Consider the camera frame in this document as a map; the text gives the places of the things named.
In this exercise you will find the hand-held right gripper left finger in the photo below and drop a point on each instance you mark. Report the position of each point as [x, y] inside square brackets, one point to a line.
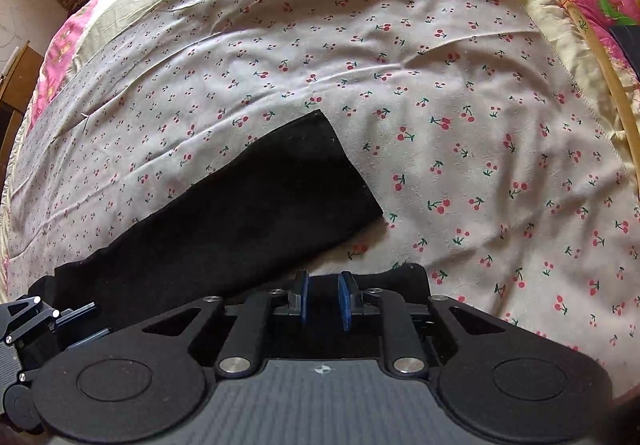
[301, 295]

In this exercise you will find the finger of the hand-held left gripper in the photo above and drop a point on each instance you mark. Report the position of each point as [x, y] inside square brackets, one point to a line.
[87, 339]
[75, 314]

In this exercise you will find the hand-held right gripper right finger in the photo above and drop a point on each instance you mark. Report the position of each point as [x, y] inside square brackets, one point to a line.
[346, 300]

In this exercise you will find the black pants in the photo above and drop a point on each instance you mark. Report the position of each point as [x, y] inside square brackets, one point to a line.
[225, 215]

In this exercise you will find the cherry print bedsheet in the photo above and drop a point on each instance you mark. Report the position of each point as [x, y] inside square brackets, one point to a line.
[400, 75]

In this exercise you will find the wooden side cabinet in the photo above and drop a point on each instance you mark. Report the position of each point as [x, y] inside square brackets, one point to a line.
[22, 75]

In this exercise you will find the black headboard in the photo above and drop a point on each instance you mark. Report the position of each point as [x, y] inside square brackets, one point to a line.
[627, 47]

